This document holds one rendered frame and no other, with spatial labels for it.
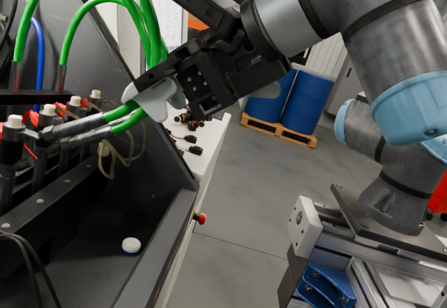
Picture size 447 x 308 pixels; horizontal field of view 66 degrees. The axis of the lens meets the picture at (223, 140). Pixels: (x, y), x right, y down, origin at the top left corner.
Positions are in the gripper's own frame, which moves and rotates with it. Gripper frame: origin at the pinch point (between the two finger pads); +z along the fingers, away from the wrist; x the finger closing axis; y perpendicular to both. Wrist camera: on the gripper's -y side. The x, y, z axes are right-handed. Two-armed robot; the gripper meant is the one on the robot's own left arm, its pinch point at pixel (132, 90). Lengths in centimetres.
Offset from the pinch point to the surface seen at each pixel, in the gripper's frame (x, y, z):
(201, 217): 35, 38, 33
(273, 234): 167, 132, 98
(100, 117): -2.9, 1.0, 4.7
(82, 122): -3.7, 0.3, 7.4
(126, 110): -1.7, 1.9, 1.4
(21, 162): -6.8, 0.7, 19.0
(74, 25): 18.2, -17.6, 19.3
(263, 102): 443, 84, 170
